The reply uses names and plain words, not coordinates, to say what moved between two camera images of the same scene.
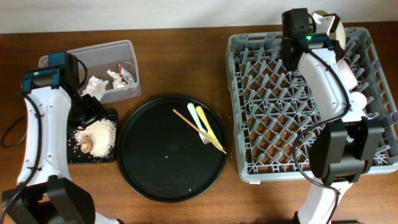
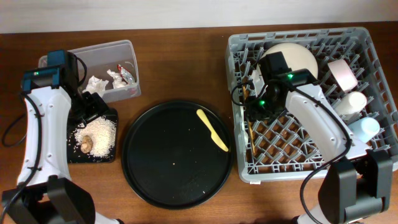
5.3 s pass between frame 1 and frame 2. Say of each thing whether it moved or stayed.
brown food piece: stayed
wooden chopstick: moved
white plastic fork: moved
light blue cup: moved
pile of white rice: stayed
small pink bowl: stayed
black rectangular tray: stayed
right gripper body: moved
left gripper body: stayed
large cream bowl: moved
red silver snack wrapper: stayed
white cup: stayed
